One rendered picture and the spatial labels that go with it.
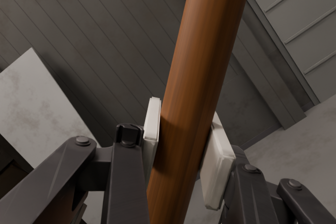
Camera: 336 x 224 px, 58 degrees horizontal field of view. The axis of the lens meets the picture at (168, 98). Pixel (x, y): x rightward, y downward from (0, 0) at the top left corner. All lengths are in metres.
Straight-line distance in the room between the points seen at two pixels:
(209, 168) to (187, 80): 0.05
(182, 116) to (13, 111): 3.95
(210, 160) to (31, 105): 3.81
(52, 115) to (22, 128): 0.43
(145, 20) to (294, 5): 1.72
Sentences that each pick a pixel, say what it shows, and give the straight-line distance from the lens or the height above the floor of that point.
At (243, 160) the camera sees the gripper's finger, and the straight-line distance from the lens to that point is 0.16.
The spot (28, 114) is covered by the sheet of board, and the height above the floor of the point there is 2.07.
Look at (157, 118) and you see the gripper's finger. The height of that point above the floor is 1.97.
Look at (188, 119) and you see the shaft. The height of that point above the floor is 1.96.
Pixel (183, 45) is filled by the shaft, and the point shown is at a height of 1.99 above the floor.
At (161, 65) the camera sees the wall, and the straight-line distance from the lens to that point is 3.75.
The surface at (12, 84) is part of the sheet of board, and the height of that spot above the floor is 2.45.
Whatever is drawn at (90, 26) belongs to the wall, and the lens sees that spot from 3.82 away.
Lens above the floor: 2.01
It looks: 13 degrees down
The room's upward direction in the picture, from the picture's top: 38 degrees counter-clockwise
